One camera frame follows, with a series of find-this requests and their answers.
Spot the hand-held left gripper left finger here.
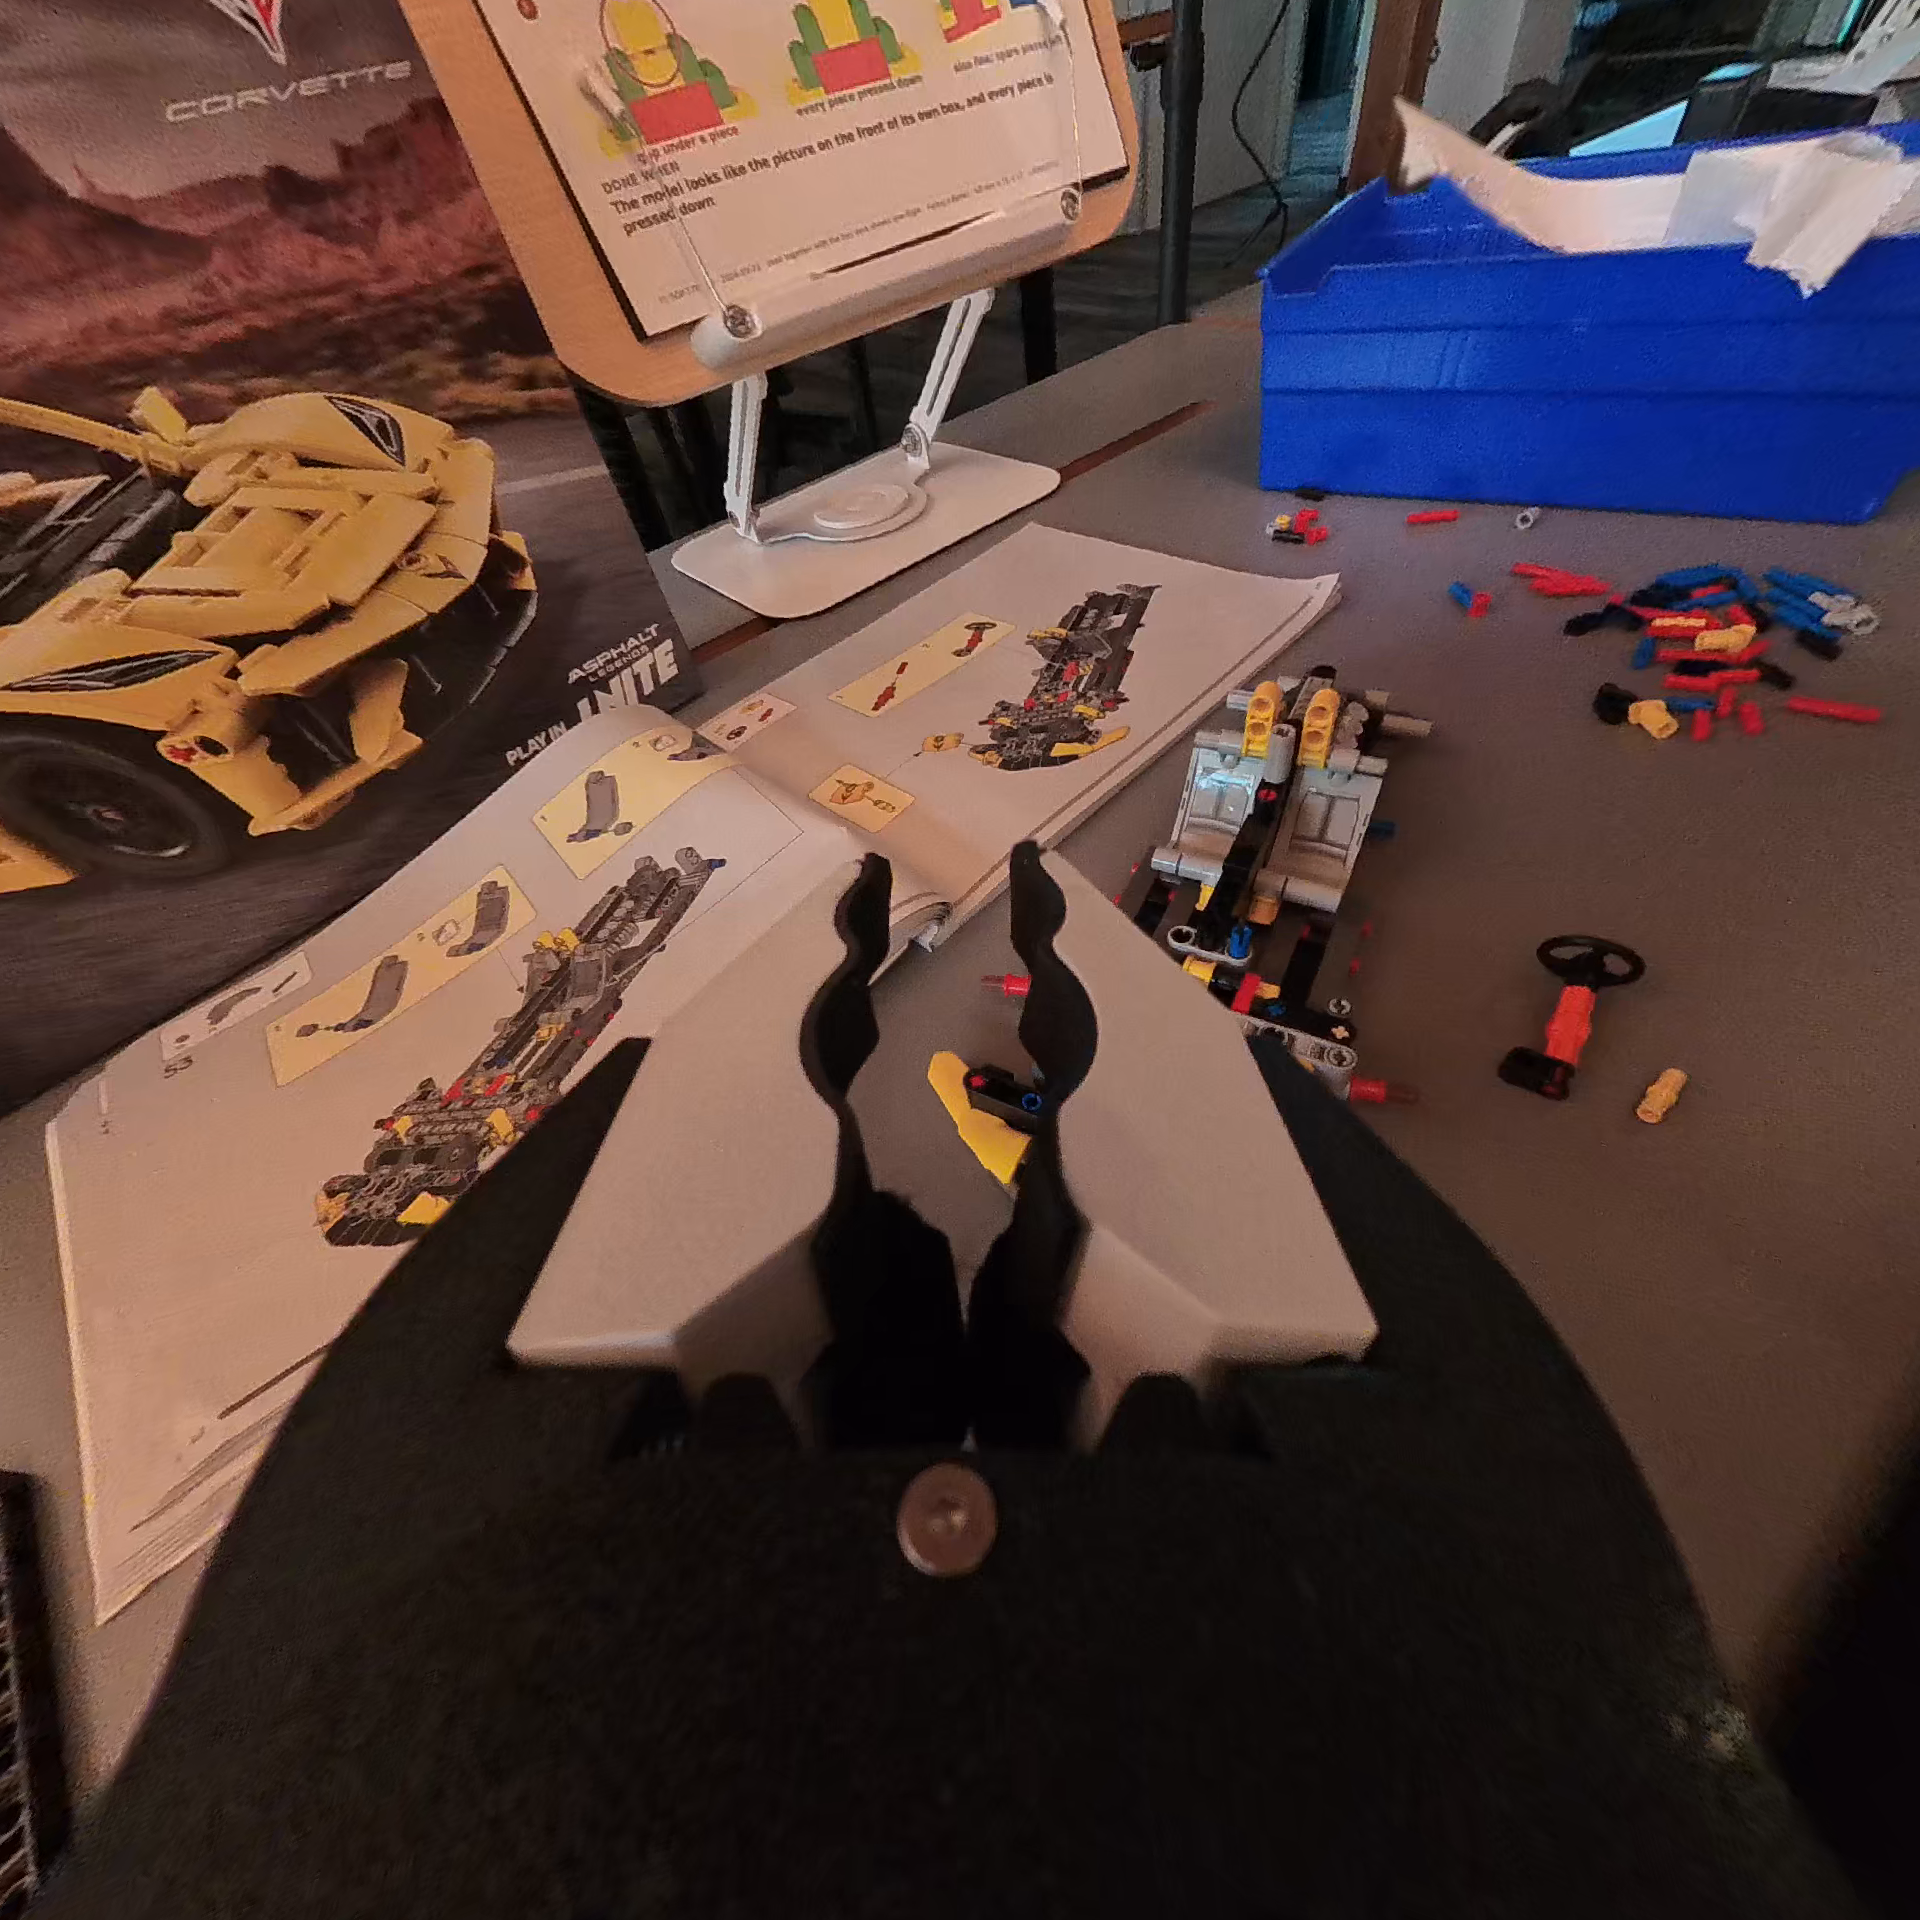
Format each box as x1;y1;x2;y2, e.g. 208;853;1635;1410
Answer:
506;853;902;1378

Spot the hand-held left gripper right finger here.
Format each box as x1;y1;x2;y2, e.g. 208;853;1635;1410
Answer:
1006;838;1381;1368

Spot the yellow black lego subassembly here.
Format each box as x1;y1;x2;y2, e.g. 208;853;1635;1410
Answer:
924;1052;1054;1189

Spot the blue plastic bin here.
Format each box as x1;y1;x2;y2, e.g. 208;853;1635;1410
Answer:
1259;128;1920;529

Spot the lego car chassis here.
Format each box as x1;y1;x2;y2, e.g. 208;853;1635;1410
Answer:
1123;665;1436;1117

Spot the black steering wheel lego piece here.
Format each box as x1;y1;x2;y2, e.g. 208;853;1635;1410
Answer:
1499;933;1649;1102

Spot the lego instruction booklet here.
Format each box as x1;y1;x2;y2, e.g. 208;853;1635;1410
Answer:
46;523;1344;1634

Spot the pile of red blue lego pins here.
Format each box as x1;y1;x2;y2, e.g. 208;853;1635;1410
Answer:
1269;504;1887;746

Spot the yellow car lego box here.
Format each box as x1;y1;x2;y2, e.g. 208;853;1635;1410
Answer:
0;0;703;1121

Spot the wooden document stand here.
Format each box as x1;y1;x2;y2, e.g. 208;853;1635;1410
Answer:
400;0;1143;620

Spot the printed instruction sheet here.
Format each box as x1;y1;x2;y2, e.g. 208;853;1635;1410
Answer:
470;0;1130;341

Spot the crumpled white paper bag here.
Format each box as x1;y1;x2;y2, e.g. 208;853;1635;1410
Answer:
1385;95;1920;297

